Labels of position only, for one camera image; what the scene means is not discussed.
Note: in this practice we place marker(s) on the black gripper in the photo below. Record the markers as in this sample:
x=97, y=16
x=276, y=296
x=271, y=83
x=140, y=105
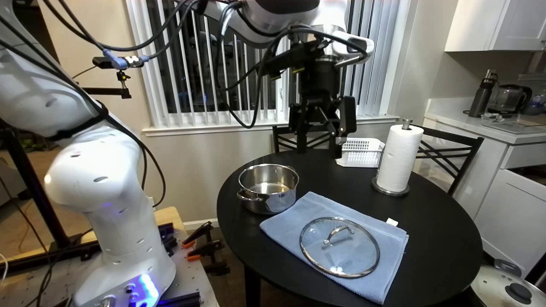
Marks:
x=316, y=79

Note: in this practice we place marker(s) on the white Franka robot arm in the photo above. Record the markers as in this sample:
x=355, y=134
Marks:
x=102, y=188

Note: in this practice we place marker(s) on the stainless steel pot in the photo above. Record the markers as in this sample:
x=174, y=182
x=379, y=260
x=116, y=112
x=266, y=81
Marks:
x=266, y=199

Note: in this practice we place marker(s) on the clear plastic container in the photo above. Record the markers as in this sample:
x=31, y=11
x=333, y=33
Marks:
x=360, y=154

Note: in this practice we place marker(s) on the white paper towel roll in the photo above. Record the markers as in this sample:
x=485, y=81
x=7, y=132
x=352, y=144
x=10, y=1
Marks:
x=398, y=159

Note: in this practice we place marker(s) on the metal paper towel holder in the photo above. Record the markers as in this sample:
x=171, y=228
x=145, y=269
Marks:
x=389, y=194

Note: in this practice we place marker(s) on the white vertical window blinds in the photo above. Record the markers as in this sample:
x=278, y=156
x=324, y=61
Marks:
x=375, y=74

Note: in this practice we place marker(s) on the blue cloth towel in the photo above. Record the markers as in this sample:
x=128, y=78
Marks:
x=283, y=228

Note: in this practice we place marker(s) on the black chair with crossed back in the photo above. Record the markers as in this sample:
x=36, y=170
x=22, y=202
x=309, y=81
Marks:
x=454, y=151

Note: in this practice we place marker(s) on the black orange clamp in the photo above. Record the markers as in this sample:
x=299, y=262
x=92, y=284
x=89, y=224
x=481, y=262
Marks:
x=198, y=235
x=206, y=253

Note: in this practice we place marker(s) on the round black table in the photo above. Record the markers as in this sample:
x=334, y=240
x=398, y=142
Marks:
x=444, y=228

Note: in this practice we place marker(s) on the dark water bottle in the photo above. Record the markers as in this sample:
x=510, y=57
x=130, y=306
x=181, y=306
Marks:
x=481, y=96

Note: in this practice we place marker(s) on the blue black clamp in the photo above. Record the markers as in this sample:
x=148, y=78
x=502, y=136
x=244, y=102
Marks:
x=167, y=240

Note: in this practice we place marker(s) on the robot mounting platform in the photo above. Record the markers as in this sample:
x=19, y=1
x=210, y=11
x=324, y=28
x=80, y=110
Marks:
x=196, y=284

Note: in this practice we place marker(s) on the black kettle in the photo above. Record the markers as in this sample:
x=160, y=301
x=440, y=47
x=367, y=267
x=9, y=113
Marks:
x=508, y=100

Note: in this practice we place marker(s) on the white kitchen counter cabinet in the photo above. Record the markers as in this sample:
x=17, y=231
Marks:
x=512, y=211

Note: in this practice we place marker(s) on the white round cooker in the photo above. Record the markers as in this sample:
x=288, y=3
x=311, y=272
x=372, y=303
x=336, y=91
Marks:
x=495, y=284

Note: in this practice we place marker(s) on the black tripod stand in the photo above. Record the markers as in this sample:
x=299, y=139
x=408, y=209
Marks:
x=38, y=194

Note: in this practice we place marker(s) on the white wall cabinet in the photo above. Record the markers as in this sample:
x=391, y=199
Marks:
x=488, y=26

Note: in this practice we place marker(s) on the black camera on mount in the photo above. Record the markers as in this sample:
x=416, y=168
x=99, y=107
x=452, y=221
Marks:
x=116, y=62

